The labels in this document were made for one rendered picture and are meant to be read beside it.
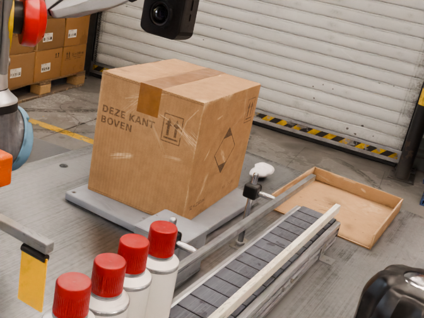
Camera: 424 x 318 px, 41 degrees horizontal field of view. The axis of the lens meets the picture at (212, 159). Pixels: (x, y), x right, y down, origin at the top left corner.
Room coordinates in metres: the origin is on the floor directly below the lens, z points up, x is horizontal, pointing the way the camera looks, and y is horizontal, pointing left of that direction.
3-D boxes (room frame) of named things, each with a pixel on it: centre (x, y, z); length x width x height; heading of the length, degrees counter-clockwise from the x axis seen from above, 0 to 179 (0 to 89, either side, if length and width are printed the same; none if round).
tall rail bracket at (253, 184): (1.06, -0.11, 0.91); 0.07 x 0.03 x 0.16; 64
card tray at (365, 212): (1.36, -0.34, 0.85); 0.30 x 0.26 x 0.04; 154
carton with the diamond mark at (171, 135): (1.23, 0.09, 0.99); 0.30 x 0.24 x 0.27; 158
